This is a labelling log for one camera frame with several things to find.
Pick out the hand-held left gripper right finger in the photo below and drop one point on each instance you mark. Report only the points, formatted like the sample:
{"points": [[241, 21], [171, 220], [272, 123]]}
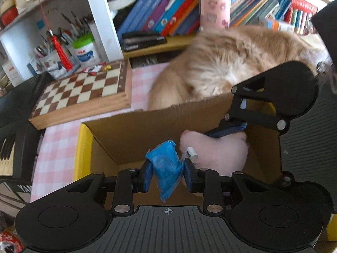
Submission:
{"points": [[188, 177]]}

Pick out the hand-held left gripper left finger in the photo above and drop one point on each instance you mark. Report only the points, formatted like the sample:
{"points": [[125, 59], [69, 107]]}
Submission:
{"points": [[147, 176]]}

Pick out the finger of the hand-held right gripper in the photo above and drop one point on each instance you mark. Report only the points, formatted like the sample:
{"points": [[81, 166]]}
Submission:
{"points": [[231, 130]]}

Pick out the blue plastic packet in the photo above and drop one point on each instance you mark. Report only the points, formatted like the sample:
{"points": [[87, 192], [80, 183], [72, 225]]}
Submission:
{"points": [[165, 166]]}

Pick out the pink plush toy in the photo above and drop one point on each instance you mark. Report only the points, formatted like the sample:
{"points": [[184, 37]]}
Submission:
{"points": [[223, 152]]}

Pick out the yellow cardboard box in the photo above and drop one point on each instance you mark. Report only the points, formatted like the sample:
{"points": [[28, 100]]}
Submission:
{"points": [[131, 137]]}

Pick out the small white tube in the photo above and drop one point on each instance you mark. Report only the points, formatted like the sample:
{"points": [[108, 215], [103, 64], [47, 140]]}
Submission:
{"points": [[191, 154]]}

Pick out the orange fluffy cat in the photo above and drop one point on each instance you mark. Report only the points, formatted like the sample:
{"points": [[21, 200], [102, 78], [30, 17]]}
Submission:
{"points": [[223, 58]]}

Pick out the pink checked tablecloth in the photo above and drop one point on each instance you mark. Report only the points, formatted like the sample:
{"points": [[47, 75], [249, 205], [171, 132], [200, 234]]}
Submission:
{"points": [[58, 147]]}

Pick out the wooden chessboard box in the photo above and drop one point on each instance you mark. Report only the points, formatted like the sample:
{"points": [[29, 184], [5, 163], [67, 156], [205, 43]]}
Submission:
{"points": [[79, 89]]}

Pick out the pink printed cup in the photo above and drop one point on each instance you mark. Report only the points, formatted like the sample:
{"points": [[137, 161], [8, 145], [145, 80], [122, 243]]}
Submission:
{"points": [[214, 8]]}

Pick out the small red white wrappers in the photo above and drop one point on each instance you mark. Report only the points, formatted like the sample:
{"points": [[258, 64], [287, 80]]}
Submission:
{"points": [[92, 68]]}

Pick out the black stapler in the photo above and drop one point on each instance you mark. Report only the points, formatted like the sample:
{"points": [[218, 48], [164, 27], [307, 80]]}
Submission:
{"points": [[142, 40]]}

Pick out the black electronic keyboard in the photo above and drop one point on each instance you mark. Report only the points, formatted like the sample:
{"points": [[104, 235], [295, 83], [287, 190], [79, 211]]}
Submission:
{"points": [[23, 137]]}

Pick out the white jar green lid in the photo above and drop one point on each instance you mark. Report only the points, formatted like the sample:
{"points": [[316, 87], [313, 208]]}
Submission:
{"points": [[87, 55]]}

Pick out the row of colourful books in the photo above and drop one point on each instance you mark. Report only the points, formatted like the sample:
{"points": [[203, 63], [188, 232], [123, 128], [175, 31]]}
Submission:
{"points": [[171, 8]]}

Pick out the red tassel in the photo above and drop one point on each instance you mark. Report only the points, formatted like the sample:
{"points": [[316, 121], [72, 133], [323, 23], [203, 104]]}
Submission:
{"points": [[62, 54]]}

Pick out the white pen holder with pens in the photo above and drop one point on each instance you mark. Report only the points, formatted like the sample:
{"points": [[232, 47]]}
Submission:
{"points": [[65, 38], [51, 60]]}

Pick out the red patterned bag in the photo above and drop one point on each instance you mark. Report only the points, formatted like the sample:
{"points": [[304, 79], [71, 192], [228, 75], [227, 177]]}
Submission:
{"points": [[10, 242]]}

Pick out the small blue white box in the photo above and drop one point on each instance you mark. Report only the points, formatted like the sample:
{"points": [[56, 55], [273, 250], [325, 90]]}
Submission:
{"points": [[34, 67]]}

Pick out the white bookshelf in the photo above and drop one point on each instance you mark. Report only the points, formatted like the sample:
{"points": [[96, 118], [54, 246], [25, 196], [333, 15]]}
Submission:
{"points": [[101, 18]]}

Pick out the white carton red label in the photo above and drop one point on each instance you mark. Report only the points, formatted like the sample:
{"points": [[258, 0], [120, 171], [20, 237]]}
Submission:
{"points": [[11, 72]]}

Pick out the blue sticky note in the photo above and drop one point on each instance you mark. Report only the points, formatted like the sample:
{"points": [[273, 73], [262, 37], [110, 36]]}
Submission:
{"points": [[41, 24]]}

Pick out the red container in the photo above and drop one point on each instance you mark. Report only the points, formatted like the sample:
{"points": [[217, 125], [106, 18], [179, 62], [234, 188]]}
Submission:
{"points": [[9, 17]]}

